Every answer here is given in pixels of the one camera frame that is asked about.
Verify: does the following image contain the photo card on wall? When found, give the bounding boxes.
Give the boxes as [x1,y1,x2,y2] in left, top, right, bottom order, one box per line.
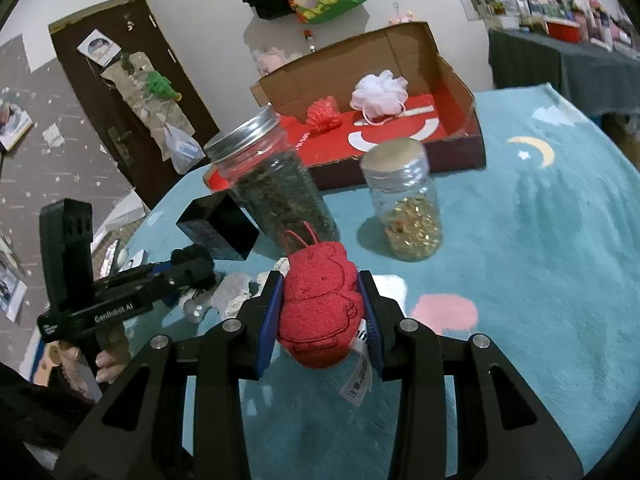
[0,260,28,321]
[0,100,33,151]

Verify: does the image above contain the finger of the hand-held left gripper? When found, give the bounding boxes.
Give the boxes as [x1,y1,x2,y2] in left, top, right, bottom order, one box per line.
[97,246,215,287]
[145,271,218,308]

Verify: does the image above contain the blue moon print blanket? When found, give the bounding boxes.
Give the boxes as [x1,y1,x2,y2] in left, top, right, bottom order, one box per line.
[120,82,640,480]

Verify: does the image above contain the small glass jar gold pieces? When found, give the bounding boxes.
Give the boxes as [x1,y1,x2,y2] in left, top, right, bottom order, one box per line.
[359,139,444,262]

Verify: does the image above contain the coral foam mesh net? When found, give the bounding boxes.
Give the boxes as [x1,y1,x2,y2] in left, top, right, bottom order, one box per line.
[305,96,343,135]

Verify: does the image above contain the beige hanging cloth organizer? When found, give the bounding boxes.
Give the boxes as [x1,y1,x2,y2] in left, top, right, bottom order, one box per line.
[100,50,196,161]

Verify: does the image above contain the tall glass jar green leaves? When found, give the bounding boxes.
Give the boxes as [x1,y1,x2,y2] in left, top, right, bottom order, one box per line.
[202,105,342,256]

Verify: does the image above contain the pale pink plush toy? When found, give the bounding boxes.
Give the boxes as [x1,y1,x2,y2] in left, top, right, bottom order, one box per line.
[252,45,291,78]

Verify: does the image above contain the cardboard box red lining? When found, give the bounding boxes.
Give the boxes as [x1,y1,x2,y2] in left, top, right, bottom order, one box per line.
[207,21,487,193]

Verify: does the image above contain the cluttered counter with bottles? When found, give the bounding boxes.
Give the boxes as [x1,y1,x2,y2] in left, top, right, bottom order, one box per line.
[470,0,640,53]

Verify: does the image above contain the red plush towel toy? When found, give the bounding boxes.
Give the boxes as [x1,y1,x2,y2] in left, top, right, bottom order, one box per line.
[277,221,375,403]

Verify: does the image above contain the desk with dark cloth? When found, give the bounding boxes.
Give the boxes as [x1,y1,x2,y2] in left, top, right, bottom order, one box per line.
[487,27,640,116]

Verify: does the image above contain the person's left forearm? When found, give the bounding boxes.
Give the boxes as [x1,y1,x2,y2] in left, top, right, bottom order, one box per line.
[0,360,106,480]

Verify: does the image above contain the person's left hand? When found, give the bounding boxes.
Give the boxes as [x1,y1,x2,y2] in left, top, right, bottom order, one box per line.
[94,320,133,386]

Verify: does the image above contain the red plastic container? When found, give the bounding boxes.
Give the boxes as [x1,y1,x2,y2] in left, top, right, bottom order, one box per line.
[545,16,582,43]

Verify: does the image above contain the green toy figure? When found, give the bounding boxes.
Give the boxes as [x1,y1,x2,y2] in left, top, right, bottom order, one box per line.
[146,71,182,101]

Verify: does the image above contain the dark brown door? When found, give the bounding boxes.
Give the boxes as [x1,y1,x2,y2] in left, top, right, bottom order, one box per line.
[47,0,221,208]

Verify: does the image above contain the photo card on door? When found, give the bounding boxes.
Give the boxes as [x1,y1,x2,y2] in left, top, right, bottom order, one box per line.
[77,30,121,67]

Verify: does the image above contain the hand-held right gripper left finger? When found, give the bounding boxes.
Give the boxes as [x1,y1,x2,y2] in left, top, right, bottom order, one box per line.
[52,271,286,480]

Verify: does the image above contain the black square box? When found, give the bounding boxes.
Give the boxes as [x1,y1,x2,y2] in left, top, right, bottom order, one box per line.
[176,194,260,261]

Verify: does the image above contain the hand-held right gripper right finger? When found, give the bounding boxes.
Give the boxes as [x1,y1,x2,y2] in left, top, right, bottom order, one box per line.
[356,270,586,480]

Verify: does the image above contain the clear plastic bag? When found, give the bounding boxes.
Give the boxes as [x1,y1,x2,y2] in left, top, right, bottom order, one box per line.
[162,125,207,175]

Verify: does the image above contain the white mesh bath pouf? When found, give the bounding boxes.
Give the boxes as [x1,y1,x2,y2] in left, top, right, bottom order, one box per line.
[349,71,407,125]

